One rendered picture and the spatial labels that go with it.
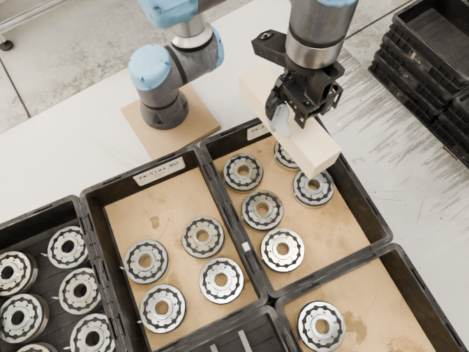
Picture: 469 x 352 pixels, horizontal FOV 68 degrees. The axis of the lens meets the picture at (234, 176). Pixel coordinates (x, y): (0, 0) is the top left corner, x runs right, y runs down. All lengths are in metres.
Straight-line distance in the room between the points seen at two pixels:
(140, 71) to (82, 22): 1.68
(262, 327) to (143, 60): 0.72
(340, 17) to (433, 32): 1.42
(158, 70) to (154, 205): 0.35
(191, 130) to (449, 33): 1.23
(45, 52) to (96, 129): 1.39
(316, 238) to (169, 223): 0.36
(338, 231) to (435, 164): 0.44
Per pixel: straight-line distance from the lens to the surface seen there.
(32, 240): 1.02
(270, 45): 0.59
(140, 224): 0.92
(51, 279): 0.98
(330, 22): 0.44
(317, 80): 0.51
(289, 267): 0.84
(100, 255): 0.82
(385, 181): 1.13
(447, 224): 1.16
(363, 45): 2.38
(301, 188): 0.89
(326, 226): 0.90
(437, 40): 1.82
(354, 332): 0.89
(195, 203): 0.90
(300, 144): 0.65
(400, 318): 0.92
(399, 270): 0.87
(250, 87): 0.71
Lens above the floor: 1.68
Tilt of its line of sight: 68 degrees down
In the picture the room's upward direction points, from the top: 4 degrees counter-clockwise
